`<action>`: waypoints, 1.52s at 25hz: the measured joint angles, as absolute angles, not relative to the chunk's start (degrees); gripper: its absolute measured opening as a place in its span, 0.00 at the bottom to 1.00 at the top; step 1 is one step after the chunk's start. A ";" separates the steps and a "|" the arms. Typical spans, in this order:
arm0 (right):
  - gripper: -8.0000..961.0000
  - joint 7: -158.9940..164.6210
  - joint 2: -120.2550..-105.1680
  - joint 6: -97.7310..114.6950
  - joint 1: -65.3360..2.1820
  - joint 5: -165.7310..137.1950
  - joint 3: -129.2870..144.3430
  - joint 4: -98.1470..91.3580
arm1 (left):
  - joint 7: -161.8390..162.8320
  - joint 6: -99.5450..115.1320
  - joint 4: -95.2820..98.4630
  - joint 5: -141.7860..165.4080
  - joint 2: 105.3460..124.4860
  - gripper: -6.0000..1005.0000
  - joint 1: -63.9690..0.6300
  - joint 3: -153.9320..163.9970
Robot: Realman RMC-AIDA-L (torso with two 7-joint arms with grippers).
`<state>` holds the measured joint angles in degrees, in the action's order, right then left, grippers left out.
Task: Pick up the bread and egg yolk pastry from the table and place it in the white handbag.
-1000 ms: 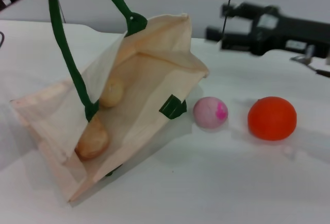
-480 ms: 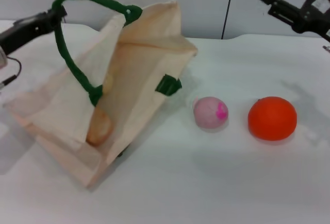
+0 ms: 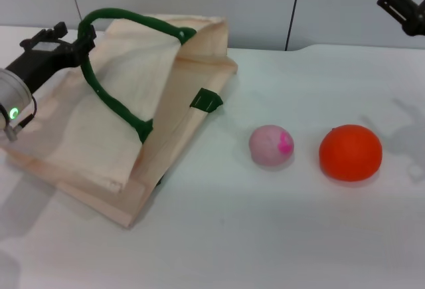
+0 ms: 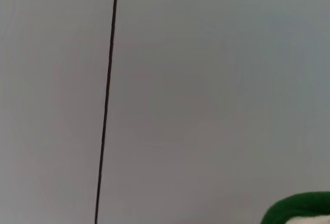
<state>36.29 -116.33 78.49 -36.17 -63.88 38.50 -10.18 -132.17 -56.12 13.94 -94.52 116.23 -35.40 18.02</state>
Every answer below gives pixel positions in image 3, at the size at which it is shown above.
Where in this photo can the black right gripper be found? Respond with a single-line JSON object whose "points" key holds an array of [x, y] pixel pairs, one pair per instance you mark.
{"points": [[415, 20]]}

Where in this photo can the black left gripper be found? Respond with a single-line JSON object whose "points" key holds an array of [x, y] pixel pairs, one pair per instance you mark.
{"points": [[43, 58]]}

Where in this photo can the pink round pastry magenta mark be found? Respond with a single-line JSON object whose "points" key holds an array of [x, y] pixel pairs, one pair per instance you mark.
{"points": [[267, 146]]}

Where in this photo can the round orange fruit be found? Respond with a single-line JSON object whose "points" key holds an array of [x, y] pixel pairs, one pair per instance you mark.
{"points": [[350, 153]]}

